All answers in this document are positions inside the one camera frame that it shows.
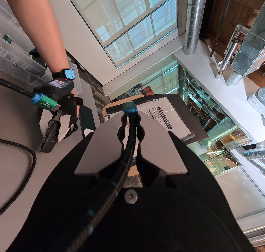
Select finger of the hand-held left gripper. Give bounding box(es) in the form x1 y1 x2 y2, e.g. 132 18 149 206
38 108 63 143

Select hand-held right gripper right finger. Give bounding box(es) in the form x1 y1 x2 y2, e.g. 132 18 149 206
136 111 188 175

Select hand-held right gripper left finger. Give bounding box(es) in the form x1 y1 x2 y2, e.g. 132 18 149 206
74 111 130 176

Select green HDMI cable plug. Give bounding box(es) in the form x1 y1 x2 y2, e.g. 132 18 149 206
0 77 143 252

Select person's left forearm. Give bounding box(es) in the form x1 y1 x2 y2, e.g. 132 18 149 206
0 0 71 75

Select person's left hand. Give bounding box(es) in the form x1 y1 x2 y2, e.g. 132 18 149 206
69 84 82 122

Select black smartwatch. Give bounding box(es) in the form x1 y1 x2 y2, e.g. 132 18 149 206
51 68 75 81

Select wooden instruction board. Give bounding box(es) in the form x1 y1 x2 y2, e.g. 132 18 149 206
102 94 209 177

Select dark teal block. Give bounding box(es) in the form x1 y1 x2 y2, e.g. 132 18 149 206
79 105 97 139

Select clear plastic bin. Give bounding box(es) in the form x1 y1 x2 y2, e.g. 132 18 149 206
0 0 81 91

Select framed glass window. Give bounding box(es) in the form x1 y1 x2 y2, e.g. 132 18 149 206
61 0 180 70

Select insulated silver pipes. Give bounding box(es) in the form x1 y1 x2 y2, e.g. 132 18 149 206
215 24 251 87

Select black ceiling pipe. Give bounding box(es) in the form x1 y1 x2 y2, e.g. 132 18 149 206
210 0 235 58

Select rectangular silver air duct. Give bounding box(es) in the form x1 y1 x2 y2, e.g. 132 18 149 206
230 0 265 77

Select round spiral air duct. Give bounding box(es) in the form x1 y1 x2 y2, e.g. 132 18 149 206
184 0 210 56

